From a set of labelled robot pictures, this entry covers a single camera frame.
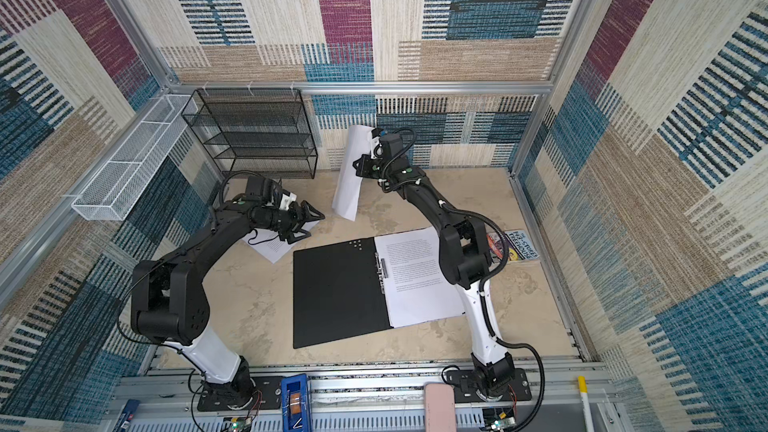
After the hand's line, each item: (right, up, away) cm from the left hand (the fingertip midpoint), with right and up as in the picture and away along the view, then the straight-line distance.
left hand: (319, 218), depth 87 cm
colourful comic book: (+62, -9, +10) cm, 63 cm away
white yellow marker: (+67, -41, -14) cm, 79 cm away
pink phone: (+32, -43, -17) cm, 56 cm away
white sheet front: (+10, +23, +7) cm, 26 cm away
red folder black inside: (+4, -23, +7) cm, 24 cm away
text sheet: (+28, -21, +5) cm, 36 cm away
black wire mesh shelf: (-28, +30, +22) cm, 46 cm away
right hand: (+9, +16, +6) cm, 19 cm away
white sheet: (-10, -6, -11) cm, 16 cm away
